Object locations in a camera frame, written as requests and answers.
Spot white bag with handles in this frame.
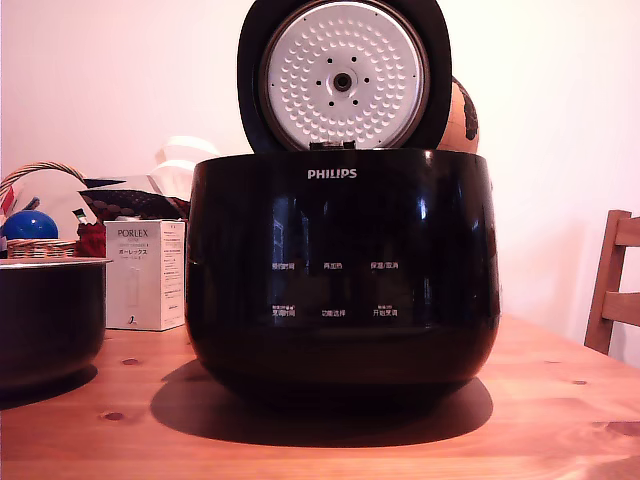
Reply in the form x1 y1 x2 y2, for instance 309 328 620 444
147 136 222 196

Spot dark metallic inner pot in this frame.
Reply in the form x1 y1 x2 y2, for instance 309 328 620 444
0 256 114 392

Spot patterned black white cloth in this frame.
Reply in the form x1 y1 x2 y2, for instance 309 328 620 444
78 177 191 221

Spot orange globe with dark print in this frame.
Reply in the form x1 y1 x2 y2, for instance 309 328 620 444
435 75 481 154

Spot black Philips rice cooker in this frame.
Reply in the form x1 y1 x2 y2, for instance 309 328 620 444
185 148 502 392

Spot red knitted item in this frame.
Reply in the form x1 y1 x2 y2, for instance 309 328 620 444
75 217 108 258

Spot wooden chair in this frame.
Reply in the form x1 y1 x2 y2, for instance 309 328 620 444
583 209 640 357

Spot white Porlex box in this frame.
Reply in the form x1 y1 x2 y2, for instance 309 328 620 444
103 218 187 332

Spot woven wicker basket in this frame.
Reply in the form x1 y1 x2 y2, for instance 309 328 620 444
0 160 90 260

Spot black rice cooker lid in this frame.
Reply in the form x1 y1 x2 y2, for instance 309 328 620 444
236 0 454 153

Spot blue ball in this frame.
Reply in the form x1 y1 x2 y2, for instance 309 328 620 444
1 209 60 241

